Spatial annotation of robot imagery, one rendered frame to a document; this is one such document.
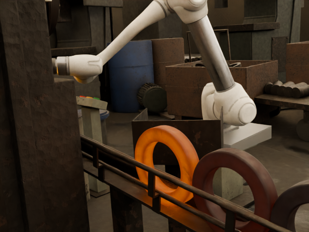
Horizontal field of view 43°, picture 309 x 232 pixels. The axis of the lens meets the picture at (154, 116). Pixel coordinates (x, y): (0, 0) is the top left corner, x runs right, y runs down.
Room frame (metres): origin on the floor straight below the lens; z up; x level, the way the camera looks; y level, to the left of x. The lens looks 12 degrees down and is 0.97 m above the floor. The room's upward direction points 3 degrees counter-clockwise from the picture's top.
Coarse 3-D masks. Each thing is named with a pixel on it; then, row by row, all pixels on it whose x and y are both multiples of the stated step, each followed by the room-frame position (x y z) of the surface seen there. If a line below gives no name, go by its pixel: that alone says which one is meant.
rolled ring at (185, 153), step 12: (144, 132) 0.87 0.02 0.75; (156, 132) 0.84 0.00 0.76; (168, 132) 0.81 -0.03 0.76; (180, 132) 0.82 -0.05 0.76; (144, 144) 0.87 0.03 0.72; (168, 144) 0.81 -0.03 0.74; (180, 144) 0.79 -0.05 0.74; (144, 156) 0.88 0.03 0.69; (180, 156) 0.79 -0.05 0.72; (192, 156) 0.78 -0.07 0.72; (180, 168) 0.79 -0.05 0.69; (192, 168) 0.77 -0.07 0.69; (144, 180) 0.87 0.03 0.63; (156, 180) 0.87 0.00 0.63; (168, 192) 0.82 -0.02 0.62; (180, 192) 0.79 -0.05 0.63; (168, 204) 0.82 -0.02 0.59
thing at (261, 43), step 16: (224, 0) 6.72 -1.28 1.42; (256, 0) 6.69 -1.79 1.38; (272, 0) 6.41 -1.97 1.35; (288, 0) 6.50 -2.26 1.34; (256, 16) 6.69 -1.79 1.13; (272, 16) 6.40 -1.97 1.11; (288, 16) 6.50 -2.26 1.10; (224, 32) 6.54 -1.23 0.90; (240, 32) 6.21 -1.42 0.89; (256, 32) 6.09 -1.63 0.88; (272, 32) 6.29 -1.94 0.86; (288, 32) 6.50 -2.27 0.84; (224, 48) 6.52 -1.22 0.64; (240, 48) 6.21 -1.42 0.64; (256, 48) 6.09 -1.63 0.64; (272, 48) 6.27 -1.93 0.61
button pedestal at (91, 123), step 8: (80, 104) 2.33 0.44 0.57; (88, 104) 2.27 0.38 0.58; (96, 104) 2.26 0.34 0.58; (104, 104) 2.30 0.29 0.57; (88, 112) 2.33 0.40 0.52; (96, 112) 2.35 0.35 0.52; (88, 120) 2.34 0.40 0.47; (96, 120) 2.34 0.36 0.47; (88, 128) 2.34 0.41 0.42; (96, 128) 2.34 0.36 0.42; (88, 136) 2.35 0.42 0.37; (96, 136) 2.33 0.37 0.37; (88, 176) 2.38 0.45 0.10; (96, 184) 2.32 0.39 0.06; (104, 184) 2.35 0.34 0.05; (96, 192) 2.32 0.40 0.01; (104, 192) 2.31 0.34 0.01
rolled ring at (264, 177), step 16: (208, 160) 0.73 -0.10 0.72; (224, 160) 0.70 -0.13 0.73; (240, 160) 0.68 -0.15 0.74; (256, 160) 0.68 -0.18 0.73; (208, 176) 0.74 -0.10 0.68; (256, 176) 0.65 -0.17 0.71; (208, 192) 0.75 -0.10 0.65; (256, 192) 0.65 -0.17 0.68; (272, 192) 0.65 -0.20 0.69; (208, 208) 0.73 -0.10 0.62; (256, 208) 0.65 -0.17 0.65; (208, 224) 0.73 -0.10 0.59; (240, 224) 0.69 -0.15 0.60; (256, 224) 0.65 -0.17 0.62
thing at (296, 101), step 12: (276, 84) 3.67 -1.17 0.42; (288, 84) 3.66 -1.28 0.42; (300, 84) 3.61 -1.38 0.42; (264, 96) 3.62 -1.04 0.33; (276, 96) 3.58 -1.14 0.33; (288, 96) 3.49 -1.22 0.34; (300, 96) 3.39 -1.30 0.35; (300, 108) 3.17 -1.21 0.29; (300, 120) 3.21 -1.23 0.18; (300, 132) 3.19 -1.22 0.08
